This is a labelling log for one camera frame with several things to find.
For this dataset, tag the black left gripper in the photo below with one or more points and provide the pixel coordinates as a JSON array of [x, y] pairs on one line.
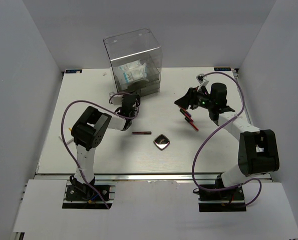
[[136, 93]]

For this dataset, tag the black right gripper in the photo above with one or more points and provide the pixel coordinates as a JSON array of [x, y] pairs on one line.
[[192, 93]]

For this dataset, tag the red black lipstick pen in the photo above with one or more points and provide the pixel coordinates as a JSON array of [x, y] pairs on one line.
[[187, 117]]

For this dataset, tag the cotton pad packet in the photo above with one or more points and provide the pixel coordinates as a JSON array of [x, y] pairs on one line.
[[135, 67], [127, 77]]

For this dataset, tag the clear acrylic drawer organizer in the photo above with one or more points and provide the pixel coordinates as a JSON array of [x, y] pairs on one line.
[[135, 59]]

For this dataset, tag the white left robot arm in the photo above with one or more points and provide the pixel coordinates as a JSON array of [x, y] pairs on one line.
[[89, 130]]

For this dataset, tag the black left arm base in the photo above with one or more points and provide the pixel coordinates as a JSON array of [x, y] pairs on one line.
[[79, 195]]

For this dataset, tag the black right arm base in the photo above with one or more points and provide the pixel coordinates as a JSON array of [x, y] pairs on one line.
[[231, 200]]

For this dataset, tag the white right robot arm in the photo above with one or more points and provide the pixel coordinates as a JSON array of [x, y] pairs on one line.
[[257, 150]]

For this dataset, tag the dark lip gloss tube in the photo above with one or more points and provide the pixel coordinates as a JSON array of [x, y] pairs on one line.
[[141, 133]]

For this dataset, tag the blue label right corner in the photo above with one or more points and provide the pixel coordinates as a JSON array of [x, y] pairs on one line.
[[222, 69]]

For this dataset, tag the blue label corner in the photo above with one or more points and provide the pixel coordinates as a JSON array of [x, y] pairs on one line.
[[73, 71], [222, 69]]

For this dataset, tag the black square compact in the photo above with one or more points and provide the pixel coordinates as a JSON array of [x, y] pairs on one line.
[[161, 142]]

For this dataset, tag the blue label left corner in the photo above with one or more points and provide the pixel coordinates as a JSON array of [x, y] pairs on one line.
[[73, 71]]

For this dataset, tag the white card with yellow mark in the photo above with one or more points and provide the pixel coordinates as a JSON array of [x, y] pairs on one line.
[[67, 135]]

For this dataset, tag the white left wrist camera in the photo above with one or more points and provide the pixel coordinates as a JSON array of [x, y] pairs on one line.
[[115, 98]]

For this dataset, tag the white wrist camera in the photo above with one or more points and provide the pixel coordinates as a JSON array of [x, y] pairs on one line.
[[115, 98], [203, 82]]

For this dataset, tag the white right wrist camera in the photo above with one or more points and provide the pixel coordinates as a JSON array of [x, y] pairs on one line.
[[203, 82]]

